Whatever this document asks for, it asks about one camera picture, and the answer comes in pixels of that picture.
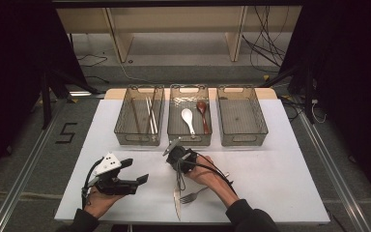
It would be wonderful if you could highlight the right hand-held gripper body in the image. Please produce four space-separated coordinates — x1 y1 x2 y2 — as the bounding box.
162 137 199 174

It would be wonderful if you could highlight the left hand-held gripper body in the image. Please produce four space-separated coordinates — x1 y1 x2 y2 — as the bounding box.
83 152 139 197

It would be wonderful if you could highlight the smoky clear plastic bin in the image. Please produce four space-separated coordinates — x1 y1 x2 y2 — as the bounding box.
215 84 270 148
167 83 213 147
114 84 166 147

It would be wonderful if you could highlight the metal fork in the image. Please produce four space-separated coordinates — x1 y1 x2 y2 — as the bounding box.
179 173 231 205

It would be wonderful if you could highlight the white ceramic spoon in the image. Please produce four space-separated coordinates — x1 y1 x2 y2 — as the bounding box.
181 108 196 135

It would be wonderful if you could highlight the metal table knife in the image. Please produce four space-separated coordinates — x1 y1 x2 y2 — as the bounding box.
172 173 183 221

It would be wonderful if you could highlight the brown wooden chopstick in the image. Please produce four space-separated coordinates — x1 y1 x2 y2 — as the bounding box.
147 86 158 133
130 100 141 133

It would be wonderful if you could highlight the white chopstick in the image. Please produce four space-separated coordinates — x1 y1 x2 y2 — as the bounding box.
148 96 159 135
145 97 156 135

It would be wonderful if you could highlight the brown wooden spoon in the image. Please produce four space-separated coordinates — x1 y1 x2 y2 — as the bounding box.
196 101 211 135

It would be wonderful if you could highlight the person's right hand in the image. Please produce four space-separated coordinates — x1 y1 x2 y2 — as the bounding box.
185 155 226 189

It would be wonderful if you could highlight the person's left hand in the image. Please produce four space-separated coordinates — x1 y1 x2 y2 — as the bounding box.
84 188 127 219

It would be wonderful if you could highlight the black metal stand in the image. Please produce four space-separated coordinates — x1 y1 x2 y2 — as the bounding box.
40 68 101 131
260 47 317 126

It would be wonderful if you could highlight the beige wooden shelf unit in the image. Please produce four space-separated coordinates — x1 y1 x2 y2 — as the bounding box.
56 5 303 64

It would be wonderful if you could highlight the dark curtain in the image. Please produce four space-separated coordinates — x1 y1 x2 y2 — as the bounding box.
0 0 89 188
278 0 371 201

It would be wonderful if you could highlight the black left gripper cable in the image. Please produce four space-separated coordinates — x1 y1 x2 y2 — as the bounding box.
81 157 106 211

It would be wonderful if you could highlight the aluminium floor rail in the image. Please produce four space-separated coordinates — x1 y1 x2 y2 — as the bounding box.
0 100 70 232
298 110 371 232

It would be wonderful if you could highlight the white floor cable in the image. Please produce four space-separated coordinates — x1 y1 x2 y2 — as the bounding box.
102 51 150 83

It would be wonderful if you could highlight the thin black floor cable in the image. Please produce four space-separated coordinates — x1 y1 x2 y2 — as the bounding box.
76 52 109 69

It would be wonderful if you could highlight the bundle of black floor cables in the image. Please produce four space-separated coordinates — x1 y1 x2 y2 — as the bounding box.
242 6 292 73

